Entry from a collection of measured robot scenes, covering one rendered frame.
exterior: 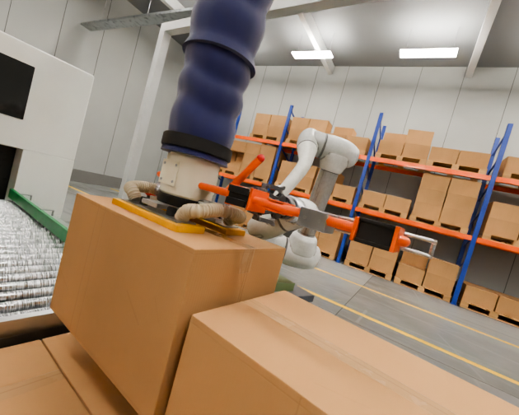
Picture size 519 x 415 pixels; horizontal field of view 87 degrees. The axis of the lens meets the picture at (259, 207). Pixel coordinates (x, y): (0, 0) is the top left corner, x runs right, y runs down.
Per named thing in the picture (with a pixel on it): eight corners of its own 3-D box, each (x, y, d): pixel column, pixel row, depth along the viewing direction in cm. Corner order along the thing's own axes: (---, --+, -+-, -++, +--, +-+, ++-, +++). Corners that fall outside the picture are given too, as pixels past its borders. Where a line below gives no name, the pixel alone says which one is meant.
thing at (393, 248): (348, 239, 55) (355, 215, 55) (357, 240, 61) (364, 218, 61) (393, 253, 50) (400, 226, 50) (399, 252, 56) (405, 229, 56)
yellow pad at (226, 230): (161, 209, 104) (164, 197, 104) (181, 212, 112) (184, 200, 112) (225, 235, 85) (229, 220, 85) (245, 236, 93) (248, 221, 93)
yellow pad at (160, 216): (110, 202, 89) (114, 188, 88) (138, 207, 97) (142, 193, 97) (175, 233, 69) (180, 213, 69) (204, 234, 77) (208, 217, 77)
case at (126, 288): (49, 307, 93) (76, 192, 91) (152, 291, 126) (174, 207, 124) (149, 429, 59) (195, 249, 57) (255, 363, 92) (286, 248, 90)
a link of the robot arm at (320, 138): (301, 134, 132) (327, 142, 133) (303, 118, 146) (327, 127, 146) (292, 156, 141) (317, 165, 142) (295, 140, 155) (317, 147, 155)
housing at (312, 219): (295, 224, 63) (300, 205, 63) (307, 226, 69) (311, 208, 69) (323, 233, 59) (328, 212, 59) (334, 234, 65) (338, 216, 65)
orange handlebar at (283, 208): (136, 172, 103) (137, 163, 103) (196, 187, 128) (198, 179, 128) (405, 252, 50) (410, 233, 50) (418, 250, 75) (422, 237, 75)
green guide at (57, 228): (7, 197, 262) (9, 187, 262) (21, 198, 271) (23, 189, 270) (78, 254, 172) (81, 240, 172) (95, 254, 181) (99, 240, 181)
